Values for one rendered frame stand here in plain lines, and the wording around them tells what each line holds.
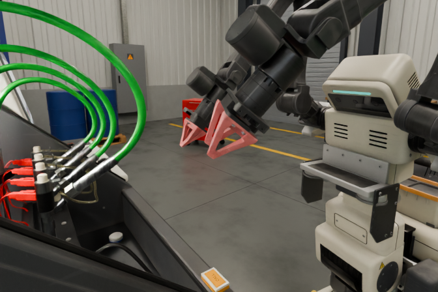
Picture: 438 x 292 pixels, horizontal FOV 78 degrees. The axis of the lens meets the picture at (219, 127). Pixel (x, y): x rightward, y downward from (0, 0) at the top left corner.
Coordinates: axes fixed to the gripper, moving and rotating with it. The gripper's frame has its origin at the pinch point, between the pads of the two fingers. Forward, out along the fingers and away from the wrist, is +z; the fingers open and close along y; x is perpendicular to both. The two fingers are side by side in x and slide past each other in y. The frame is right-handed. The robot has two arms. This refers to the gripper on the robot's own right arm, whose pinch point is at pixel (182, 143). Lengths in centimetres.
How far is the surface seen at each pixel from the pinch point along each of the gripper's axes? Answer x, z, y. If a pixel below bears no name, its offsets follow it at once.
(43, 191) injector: 8.5, 20.9, 29.7
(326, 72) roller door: -260, -313, -489
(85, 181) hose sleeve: 17.7, 12.8, 29.6
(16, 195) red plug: 4.7, 24.6, 31.6
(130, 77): 17.1, -5.2, 33.9
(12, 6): 8, -4, 49
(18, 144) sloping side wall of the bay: -23.8, 25.4, 27.1
